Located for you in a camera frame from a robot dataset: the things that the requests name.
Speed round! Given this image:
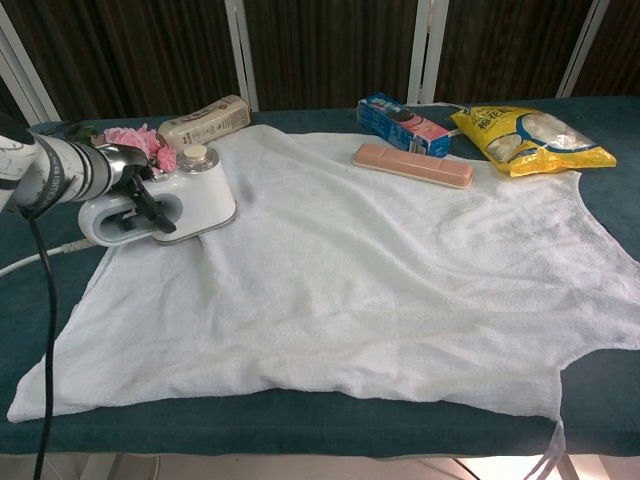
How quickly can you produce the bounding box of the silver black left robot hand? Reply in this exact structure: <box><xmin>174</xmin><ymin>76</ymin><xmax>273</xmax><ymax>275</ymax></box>
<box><xmin>97</xmin><ymin>142</ymin><xmax>179</xmax><ymax>236</ymax></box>

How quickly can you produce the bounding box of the white handheld steamer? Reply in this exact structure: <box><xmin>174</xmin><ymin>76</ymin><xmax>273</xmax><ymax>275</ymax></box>
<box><xmin>77</xmin><ymin>144</ymin><xmax>239</xmax><ymax>249</ymax></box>

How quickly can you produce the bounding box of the white cloth garment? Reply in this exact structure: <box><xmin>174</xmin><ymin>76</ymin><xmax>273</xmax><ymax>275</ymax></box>
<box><xmin>7</xmin><ymin>123</ymin><xmax>640</xmax><ymax>480</ymax></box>

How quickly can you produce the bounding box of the pink flower bouquet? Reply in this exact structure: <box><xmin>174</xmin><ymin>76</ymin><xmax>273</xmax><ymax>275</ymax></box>
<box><xmin>64</xmin><ymin>122</ymin><xmax>178</xmax><ymax>175</ymax></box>

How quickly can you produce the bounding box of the beige milk carton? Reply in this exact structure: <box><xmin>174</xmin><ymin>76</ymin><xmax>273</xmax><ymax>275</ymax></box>
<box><xmin>156</xmin><ymin>94</ymin><xmax>252</xmax><ymax>152</ymax></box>

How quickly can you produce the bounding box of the brown folding partition screen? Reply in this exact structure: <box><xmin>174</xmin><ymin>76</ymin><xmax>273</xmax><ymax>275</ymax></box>
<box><xmin>0</xmin><ymin>0</ymin><xmax>640</xmax><ymax>125</ymax></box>

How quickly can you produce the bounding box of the blue cookie box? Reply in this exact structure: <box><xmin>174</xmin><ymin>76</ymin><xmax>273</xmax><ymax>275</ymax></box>
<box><xmin>356</xmin><ymin>91</ymin><xmax>453</xmax><ymax>159</ymax></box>

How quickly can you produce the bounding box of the pink rectangular bar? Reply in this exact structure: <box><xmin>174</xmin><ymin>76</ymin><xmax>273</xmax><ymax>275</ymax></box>
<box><xmin>352</xmin><ymin>143</ymin><xmax>475</xmax><ymax>192</ymax></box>

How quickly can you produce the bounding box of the dark teal table cover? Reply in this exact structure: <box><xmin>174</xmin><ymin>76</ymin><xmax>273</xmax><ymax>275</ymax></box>
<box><xmin>0</xmin><ymin>94</ymin><xmax>640</xmax><ymax>459</ymax></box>

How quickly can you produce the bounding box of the yellow snack bag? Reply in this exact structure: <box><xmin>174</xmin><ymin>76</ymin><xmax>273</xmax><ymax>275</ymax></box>
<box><xmin>450</xmin><ymin>103</ymin><xmax>618</xmax><ymax>179</ymax></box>

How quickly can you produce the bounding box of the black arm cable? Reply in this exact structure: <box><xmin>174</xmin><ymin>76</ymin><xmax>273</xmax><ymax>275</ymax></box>
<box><xmin>18</xmin><ymin>202</ymin><xmax>59</xmax><ymax>480</ymax></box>

